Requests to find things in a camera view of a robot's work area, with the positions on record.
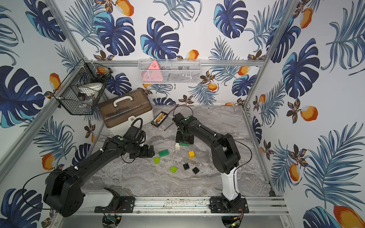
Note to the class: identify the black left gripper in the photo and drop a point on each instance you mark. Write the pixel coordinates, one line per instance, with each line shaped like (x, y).
(145, 152)

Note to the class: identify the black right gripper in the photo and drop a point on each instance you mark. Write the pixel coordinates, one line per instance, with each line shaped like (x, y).
(177, 139)

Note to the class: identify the dark green long brick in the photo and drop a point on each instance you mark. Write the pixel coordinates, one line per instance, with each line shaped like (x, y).
(163, 153)
(183, 144)

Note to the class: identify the yellow square brick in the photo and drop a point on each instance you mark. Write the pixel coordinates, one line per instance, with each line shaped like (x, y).
(191, 154)

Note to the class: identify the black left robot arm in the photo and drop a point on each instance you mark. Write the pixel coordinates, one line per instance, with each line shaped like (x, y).
(63, 189)

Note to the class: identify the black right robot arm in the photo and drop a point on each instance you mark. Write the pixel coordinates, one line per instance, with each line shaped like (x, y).
(225, 156)

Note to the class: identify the lime green square brick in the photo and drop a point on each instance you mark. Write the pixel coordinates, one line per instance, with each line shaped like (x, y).
(156, 160)

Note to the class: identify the black bit holder case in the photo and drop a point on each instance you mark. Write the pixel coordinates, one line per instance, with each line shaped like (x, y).
(159, 119)

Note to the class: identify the black square brick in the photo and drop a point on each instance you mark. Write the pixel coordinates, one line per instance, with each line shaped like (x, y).
(195, 170)
(186, 166)

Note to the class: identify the white storage box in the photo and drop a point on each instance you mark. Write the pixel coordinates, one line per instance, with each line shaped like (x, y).
(119, 113)

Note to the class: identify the pink triangle card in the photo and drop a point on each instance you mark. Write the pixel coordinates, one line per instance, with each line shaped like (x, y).
(153, 74)

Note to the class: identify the white round object in basket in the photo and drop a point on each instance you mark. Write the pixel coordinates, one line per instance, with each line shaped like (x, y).
(91, 89)

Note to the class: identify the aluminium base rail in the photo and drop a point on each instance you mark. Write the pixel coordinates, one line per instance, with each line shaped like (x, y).
(179, 212)

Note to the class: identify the clear mesh wall shelf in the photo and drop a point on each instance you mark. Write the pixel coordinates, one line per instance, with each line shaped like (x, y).
(175, 71)

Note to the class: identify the black wire basket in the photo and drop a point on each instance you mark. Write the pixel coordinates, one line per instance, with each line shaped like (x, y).
(68, 95)

